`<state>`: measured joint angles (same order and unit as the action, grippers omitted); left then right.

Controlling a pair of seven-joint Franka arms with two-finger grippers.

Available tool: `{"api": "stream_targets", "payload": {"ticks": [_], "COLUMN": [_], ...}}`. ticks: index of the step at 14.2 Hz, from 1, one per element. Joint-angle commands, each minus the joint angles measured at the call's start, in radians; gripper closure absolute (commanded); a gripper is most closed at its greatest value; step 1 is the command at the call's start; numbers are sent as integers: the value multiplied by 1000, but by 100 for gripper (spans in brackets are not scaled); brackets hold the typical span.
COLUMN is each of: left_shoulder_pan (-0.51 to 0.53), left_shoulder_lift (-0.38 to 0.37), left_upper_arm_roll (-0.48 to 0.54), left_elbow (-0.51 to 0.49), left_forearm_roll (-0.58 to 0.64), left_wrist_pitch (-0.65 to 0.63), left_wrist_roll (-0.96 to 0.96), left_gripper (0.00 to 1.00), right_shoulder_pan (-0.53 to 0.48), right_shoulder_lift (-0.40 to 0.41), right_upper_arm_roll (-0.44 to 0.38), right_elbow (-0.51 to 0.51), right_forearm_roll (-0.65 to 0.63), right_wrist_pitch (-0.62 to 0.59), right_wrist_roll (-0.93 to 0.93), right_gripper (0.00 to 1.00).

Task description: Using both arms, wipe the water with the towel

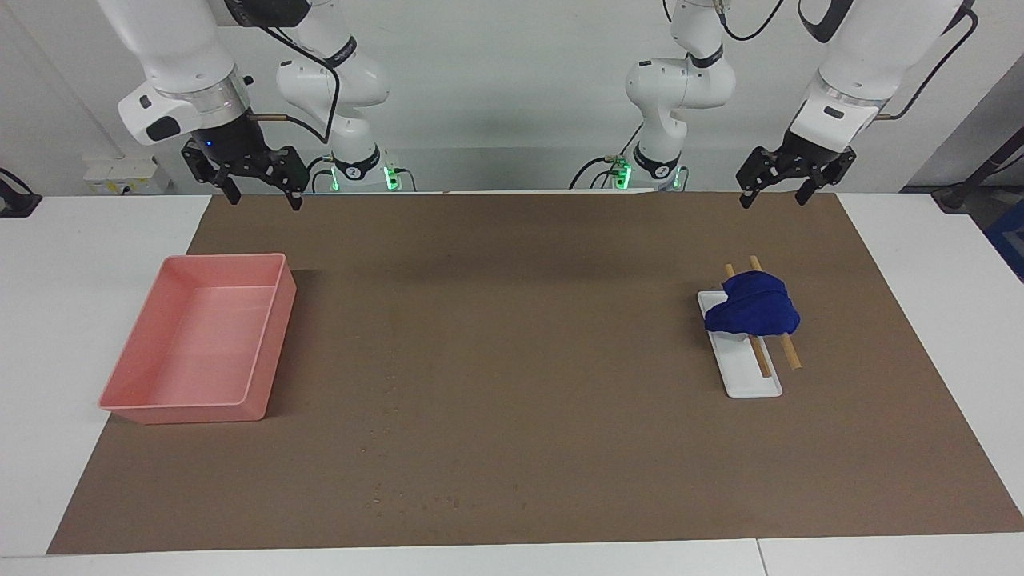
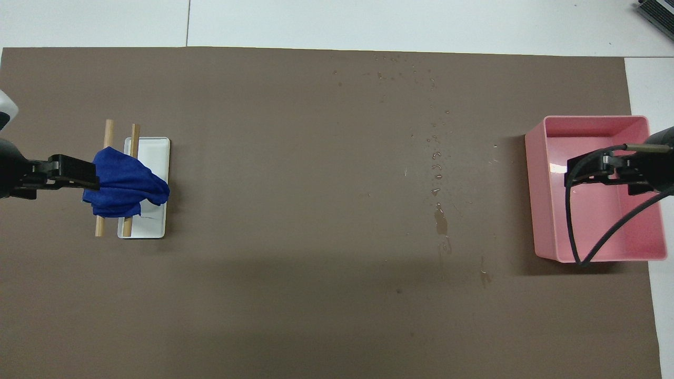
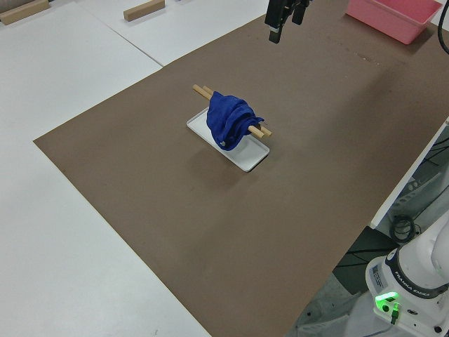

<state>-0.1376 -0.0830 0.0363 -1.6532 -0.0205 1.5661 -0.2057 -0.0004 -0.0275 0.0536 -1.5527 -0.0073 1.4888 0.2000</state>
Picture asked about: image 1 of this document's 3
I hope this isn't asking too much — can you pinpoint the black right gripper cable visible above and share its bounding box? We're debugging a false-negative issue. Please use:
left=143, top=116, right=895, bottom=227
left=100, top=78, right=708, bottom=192
left=246, top=24, right=343, bottom=146

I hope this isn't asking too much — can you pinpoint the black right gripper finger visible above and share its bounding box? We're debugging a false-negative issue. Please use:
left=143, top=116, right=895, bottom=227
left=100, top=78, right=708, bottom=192
left=268, top=146, right=310, bottom=211
left=182, top=142, right=242, bottom=205

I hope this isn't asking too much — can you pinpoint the black clamp mount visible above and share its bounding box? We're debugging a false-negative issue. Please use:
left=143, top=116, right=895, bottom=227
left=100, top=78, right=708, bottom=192
left=0, top=166, right=42, bottom=218

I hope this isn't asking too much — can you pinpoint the thin black looping cable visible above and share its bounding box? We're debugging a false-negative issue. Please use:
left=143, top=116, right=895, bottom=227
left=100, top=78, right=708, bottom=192
left=716, top=0, right=789, bottom=42

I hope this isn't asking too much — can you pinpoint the blue towel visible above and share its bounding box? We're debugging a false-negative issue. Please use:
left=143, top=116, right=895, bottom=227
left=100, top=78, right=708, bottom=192
left=704, top=270, right=801, bottom=338

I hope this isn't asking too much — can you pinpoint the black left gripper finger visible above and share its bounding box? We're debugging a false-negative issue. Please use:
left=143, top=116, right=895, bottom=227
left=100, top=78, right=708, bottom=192
left=736, top=146, right=783, bottom=209
left=796, top=150, right=857, bottom=206

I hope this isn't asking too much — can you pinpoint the pink plastic bin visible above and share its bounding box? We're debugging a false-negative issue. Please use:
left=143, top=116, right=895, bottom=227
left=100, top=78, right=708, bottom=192
left=98, top=253, right=298, bottom=425

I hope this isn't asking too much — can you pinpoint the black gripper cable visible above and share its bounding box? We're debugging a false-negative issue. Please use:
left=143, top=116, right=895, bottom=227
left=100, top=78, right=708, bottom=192
left=246, top=24, right=343, bottom=146
left=876, top=8, right=978, bottom=122

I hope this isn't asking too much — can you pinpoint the white power strip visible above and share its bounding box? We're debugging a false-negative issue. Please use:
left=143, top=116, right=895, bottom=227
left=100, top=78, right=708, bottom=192
left=83, top=156, right=170, bottom=195

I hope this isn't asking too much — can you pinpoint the black power cable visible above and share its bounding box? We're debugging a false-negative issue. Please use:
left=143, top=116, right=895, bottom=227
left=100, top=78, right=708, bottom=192
left=570, top=122, right=646, bottom=190

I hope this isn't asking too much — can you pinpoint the black stand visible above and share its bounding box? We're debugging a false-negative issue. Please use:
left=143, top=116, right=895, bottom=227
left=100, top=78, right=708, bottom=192
left=932, top=128, right=1024, bottom=214

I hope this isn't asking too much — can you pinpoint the white rack with wooden bars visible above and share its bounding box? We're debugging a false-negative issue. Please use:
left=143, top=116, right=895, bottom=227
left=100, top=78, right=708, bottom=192
left=697, top=255, right=802, bottom=399

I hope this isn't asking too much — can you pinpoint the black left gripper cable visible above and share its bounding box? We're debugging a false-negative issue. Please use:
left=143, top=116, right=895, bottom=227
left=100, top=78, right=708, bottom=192
left=876, top=8, right=978, bottom=122

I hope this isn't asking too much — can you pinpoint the brown table mat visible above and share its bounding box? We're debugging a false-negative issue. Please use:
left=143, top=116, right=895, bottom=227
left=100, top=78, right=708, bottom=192
left=46, top=190, right=1024, bottom=555

